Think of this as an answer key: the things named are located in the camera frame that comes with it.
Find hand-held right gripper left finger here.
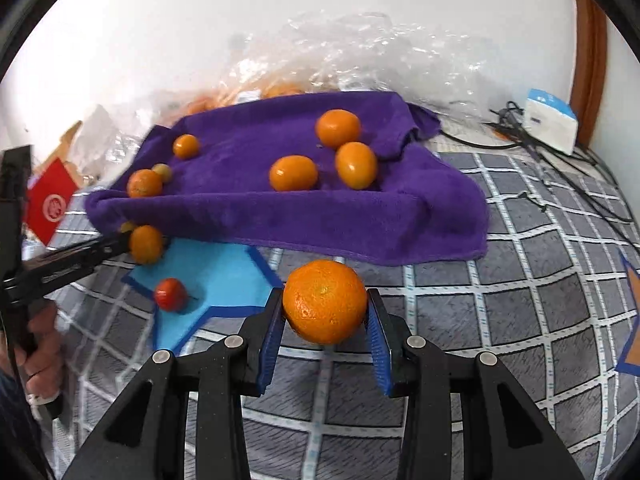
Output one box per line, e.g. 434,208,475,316
62,287,286,480

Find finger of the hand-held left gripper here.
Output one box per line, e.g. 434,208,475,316
20,231,134,293

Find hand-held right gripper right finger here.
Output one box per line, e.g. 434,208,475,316
366,287,586,480

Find orange mandarin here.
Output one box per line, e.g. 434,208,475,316
129,225,164,266
335,141,378,191
173,134,201,160
269,155,319,192
282,259,368,346
315,109,362,149
127,169,164,198

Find purple towel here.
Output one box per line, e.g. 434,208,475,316
84,91,490,266

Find person's left hand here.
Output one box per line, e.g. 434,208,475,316
24,300,65,403

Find red paper bag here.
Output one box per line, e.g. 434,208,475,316
24,157,79,247

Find cardboard box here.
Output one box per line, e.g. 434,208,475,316
37,120,84,173

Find small red tomato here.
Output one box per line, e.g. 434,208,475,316
154,278,189,312

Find grey plastic bag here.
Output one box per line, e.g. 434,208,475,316
80,104,153,173

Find grey checked bed sheet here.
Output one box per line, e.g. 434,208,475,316
45,135,640,480

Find pack of small oranges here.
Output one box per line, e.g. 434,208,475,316
170,80,307,117

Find blue and white box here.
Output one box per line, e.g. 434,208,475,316
524,89,579,156

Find large clear plastic bag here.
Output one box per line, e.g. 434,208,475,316
225,10,501,128

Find tangled black cables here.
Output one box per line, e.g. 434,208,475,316
450,101,640,251

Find brown wooden door frame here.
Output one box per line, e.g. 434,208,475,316
570,0,609,152

